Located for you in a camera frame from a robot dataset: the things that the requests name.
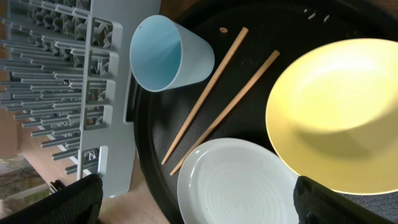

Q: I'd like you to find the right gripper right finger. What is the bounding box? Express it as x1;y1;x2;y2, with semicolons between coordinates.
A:
293;175;394;224

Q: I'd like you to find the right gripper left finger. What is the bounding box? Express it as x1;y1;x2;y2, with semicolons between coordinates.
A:
1;174;103;224

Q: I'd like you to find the yellow bowl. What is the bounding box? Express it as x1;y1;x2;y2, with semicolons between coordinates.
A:
265;39;397;195

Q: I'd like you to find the light blue cup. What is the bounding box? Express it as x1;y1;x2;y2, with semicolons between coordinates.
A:
129;15;215;92

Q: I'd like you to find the grey dishwasher rack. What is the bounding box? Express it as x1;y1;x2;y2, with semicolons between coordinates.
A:
1;0;161;197

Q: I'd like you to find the grey plate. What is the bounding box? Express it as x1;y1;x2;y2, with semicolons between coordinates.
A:
177;138;299;224

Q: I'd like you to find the right wooden chopstick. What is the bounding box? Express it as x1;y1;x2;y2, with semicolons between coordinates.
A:
169;50;280;176

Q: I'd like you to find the wooden chopstick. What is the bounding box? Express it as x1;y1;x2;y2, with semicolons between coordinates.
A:
161;27;249;165
169;50;280;176

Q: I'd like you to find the round black tray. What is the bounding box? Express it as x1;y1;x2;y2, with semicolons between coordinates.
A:
134;1;397;223

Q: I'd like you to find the left wooden chopstick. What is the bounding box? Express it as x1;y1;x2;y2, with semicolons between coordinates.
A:
161;27;249;165

